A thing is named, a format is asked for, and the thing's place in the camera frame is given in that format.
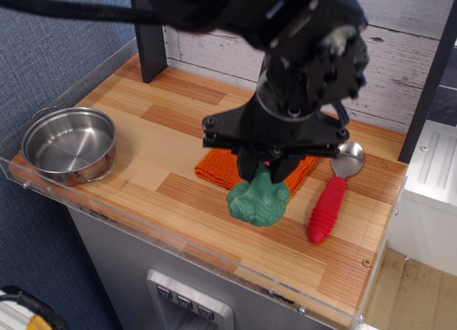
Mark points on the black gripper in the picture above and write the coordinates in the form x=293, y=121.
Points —
x=254, y=132

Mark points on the green toy broccoli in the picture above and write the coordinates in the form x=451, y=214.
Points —
x=259, y=202

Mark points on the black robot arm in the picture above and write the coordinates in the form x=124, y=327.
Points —
x=314, y=57

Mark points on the orange folded cloth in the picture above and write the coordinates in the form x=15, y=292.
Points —
x=219, y=167

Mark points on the silver dispenser button panel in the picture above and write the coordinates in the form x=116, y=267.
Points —
x=180, y=306

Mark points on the white side cabinet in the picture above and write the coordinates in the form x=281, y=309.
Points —
x=423, y=225

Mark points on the grey toy fridge cabinet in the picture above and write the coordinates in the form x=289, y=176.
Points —
x=122, y=261

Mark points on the stainless steel pot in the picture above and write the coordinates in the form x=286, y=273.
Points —
x=70, y=146

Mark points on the clear acrylic table guard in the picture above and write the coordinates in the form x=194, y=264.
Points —
x=153, y=217

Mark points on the yellow black object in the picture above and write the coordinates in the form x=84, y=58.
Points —
x=21, y=310

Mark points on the red handled metal spoon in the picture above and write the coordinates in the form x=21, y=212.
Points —
x=348, y=162

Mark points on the dark right vertical post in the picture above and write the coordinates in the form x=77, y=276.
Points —
x=440, y=60

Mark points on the dark vertical post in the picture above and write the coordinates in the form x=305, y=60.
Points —
x=151, y=46
x=440, y=60

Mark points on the dark left vertical post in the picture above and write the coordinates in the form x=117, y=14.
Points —
x=151, y=46

